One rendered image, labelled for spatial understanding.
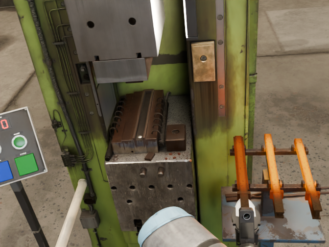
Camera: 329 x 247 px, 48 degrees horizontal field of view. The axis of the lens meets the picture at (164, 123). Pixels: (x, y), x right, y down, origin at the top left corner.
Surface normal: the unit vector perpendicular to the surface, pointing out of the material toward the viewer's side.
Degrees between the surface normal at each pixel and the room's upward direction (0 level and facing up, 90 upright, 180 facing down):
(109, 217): 90
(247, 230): 64
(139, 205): 90
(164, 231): 25
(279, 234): 0
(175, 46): 90
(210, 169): 90
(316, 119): 0
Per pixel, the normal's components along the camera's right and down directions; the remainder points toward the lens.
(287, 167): -0.11, -0.82
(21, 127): 0.25, 0.02
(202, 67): -0.07, 0.57
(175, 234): -0.31, -0.68
